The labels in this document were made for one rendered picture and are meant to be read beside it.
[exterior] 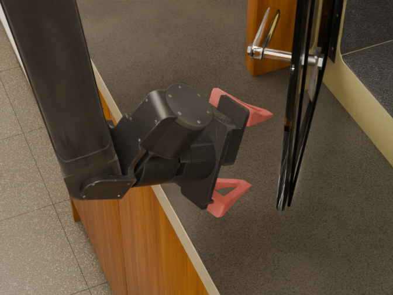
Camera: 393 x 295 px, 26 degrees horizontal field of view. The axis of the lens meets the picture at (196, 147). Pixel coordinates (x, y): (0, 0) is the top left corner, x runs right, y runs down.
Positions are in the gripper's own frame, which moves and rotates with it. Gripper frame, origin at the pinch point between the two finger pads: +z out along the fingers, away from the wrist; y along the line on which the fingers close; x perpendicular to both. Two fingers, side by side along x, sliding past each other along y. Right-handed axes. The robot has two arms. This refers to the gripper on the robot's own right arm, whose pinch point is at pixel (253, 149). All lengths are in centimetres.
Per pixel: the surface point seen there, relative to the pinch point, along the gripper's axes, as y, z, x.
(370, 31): 13.9, 23.2, 5.6
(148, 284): -45, 21, 32
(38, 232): -77, 44, 100
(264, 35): 15.8, -7.6, -3.1
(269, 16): 17.2, -4.7, -0.5
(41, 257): -80, 41, 92
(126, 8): 3.0, 11.3, 44.5
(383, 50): 11.7, 25.7, 4.1
